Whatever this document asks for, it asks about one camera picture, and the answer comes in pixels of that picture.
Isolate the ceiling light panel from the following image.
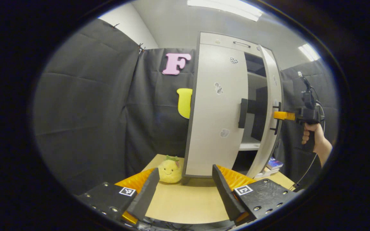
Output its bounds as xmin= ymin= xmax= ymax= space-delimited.
xmin=187 ymin=0 xmax=264 ymax=22
xmin=297 ymin=43 xmax=321 ymax=62

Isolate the grey cabinet drawer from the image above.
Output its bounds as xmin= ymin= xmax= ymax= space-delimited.
xmin=199 ymin=31 xmax=274 ymax=58

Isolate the black backdrop cloth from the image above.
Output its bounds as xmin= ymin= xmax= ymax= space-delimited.
xmin=32 ymin=18 xmax=339 ymax=196

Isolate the grey shoe cabinet door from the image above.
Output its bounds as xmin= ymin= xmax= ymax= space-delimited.
xmin=245 ymin=45 xmax=283 ymax=179
xmin=182 ymin=43 xmax=249 ymax=178

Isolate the white book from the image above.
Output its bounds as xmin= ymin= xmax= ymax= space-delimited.
xmin=254 ymin=168 xmax=280 ymax=178

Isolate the thin black cable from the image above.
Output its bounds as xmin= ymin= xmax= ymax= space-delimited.
xmin=288 ymin=152 xmax=317 ymax=191

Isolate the blue book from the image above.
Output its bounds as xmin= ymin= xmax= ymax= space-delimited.
xmin=266 ymin=157 xmax=283 ymax=170

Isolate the grey double-door shoe cabinet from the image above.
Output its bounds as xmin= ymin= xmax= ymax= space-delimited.
xmin=182 ymin=31 xmax=283 ymax=179

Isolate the yellow plush toy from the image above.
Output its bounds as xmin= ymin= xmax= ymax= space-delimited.
xmin=157 ymin=155 xmax=183 ymax=184

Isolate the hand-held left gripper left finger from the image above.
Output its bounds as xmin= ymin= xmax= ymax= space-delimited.
xmin=76 ymin=167 xmax=160 ymax=225

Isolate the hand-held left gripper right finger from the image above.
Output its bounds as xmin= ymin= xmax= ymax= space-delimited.
xmin=212 ymin=164 xmax=298 ymax=227

